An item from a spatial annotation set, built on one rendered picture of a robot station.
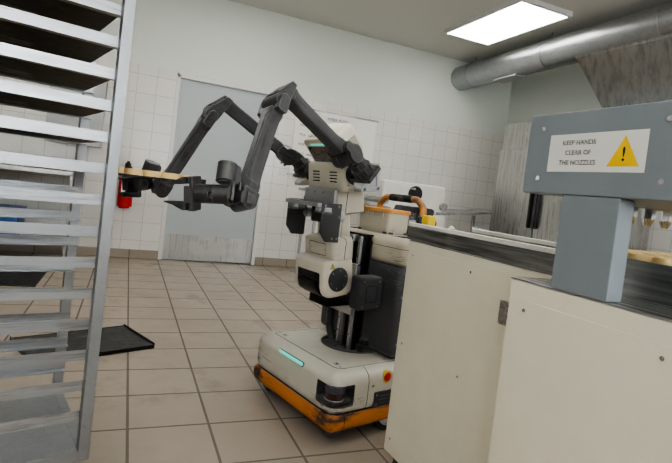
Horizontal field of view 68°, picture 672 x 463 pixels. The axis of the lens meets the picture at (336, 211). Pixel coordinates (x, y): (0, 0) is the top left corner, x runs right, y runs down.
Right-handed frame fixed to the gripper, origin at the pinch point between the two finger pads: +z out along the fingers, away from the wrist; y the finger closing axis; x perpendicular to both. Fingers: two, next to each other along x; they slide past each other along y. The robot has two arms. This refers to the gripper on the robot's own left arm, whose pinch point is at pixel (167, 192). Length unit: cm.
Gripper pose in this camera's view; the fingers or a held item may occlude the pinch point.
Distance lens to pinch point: 156.7
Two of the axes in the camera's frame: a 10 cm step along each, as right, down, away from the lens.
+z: -9.9, -0.4, 1.2
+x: 1.3, -0.9, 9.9
